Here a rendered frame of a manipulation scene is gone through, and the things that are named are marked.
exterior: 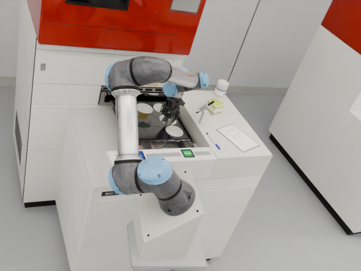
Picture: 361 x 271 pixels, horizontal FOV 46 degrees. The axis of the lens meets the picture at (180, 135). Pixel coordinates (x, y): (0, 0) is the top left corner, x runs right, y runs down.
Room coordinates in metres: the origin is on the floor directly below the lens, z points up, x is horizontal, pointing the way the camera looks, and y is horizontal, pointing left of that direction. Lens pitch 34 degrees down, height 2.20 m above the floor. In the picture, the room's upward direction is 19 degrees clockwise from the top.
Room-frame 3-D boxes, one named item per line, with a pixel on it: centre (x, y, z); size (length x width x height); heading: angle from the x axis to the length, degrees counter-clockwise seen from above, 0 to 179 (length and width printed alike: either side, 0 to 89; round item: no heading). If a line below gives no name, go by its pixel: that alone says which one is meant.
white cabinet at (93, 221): (1.90, 0.06, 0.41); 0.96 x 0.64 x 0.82; 123
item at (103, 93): (2.12, 0.31, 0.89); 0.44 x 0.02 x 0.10; 123
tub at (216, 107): (2.15, -0.13, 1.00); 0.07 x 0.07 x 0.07; 50
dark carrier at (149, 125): (1.95, 0.19, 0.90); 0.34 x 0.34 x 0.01; 33
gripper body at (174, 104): (1.92, 0.10, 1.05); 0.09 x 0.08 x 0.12; 159
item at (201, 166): (1.61, 0.04, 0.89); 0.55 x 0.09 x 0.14; 123
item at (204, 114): (1.99, -0.08, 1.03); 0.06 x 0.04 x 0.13; 33
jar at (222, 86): (2.37, -0.14, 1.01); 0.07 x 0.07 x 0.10
